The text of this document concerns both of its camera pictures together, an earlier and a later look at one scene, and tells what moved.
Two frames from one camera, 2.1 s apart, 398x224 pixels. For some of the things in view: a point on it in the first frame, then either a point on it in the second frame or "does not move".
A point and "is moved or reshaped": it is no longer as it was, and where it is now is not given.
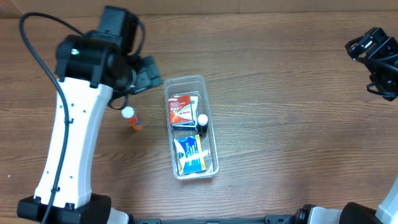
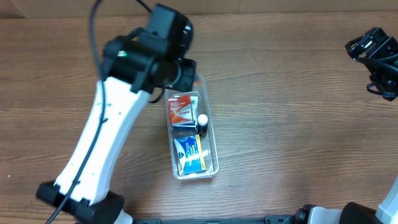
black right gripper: (365, 44) does not move
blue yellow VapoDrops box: (189, 155) does not move
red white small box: (180, 110) does not move
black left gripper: (147, 76) → (189, 74)
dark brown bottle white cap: (202, 126) does not move
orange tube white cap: (129, 112) is moved or reshaped
